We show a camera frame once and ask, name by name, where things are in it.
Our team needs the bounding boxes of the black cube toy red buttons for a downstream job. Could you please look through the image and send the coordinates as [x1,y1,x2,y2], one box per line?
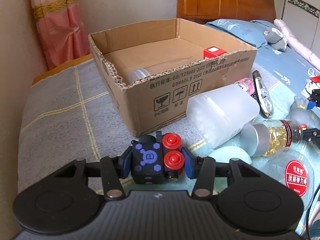
[131,131,185,185]

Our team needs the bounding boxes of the light blue round lid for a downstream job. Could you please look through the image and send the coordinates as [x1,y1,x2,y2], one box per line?
[209,146,252,165]

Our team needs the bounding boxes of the clear jar red label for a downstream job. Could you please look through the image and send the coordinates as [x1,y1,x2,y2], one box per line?
[258,147,315,209]

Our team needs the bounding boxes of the clear bottle yellow capsules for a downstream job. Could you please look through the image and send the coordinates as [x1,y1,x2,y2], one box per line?
[240,119,306,157]

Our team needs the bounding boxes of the frosted white plastic container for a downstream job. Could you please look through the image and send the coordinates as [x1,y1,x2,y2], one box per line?
[186,84,260,148]

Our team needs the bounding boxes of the black silver oval case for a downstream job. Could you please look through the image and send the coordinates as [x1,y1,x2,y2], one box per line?
[252,70,274,118]

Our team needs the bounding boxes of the light blue bed sheet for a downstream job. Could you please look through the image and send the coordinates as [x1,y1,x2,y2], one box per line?
[179,18,320,238]

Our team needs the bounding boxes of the grey checked blanket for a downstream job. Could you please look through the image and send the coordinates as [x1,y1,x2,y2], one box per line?
[18,60,133,191]

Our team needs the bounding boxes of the pink small package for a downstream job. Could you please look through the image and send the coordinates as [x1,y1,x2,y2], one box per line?
[235,77,255,96]

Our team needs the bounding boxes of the pink floral rolled cloth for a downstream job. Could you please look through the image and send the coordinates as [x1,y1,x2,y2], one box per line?
[273,19,320,70]

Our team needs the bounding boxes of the clear plastic jar in box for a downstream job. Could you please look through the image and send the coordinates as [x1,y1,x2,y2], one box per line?
[127,56,201,86]

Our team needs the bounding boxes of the grey plush toy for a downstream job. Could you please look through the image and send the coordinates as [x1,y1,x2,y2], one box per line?
[263,27,287,51]

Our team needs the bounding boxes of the open cardboard box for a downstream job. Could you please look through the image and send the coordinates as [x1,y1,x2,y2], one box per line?
[88,18,257,136]

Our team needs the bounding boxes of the red white small box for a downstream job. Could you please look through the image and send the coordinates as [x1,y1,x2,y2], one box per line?
[203,46,226,59]

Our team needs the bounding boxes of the blue floral pillow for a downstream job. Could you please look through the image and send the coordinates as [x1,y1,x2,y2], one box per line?
[206,19,276,48]

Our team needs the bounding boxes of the orange wooden headboard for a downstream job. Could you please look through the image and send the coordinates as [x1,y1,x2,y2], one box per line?
[177,0,277,23]

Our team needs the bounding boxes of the pink patterned curtain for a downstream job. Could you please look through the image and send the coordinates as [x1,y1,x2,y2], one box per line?
[30,0,90,70]

